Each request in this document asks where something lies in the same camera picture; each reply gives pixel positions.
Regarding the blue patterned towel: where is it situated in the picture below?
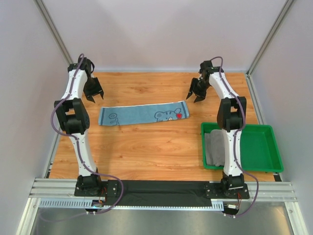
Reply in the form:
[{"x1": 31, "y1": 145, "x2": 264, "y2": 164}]
[{"x1": 98, "y1": 101, "x2": 190, "y2": 126}]

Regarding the grey terry towel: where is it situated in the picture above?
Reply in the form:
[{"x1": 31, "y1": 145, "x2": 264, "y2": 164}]
[{"x1": 204, "y1": 129, "x2": 225, "y2": 166}]

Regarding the green plastic tray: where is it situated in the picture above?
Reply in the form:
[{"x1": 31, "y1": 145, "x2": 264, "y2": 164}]
[{"x1": 200, "y1": 122, "x2": 285, "y2": 172}]

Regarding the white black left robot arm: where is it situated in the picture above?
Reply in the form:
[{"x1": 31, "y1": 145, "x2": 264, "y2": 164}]
[{"x1": 50, "y1": 54, "x2": 104, "y2": 197}]

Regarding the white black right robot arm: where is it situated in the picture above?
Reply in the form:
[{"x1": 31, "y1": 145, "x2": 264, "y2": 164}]
[{"x1": 186, "y1": 59, "x2": 246, "y2": 196}]

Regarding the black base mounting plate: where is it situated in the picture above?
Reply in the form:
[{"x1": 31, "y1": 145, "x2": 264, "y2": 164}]
[{"x1": 74, "y1": 180, "x2": 250, "y2": 208}]

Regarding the aluminium frame post left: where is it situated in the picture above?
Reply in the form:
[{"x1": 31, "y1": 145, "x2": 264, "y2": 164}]
[{"x1": 33, "y1": 0, "x2": 74, "y2": 68}]

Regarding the aluminium frame post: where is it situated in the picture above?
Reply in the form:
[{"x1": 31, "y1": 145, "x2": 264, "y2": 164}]
[
  {"x1": 33, "y1": 0, "x2": 74, "y2": 68},
  {"x1": 246, "y1": 0, "x2": 296, "y2": 77}
]

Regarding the aluminium front rail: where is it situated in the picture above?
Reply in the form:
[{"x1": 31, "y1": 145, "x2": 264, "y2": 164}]
[{"x1": 29, "y1": 179, "x2": 297, "y2": 211}]

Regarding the aluminium frame post right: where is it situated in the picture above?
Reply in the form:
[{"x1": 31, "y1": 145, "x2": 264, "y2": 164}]
[{"x1": 246, "y1": 0, "x2": 296, "y2": 77}]

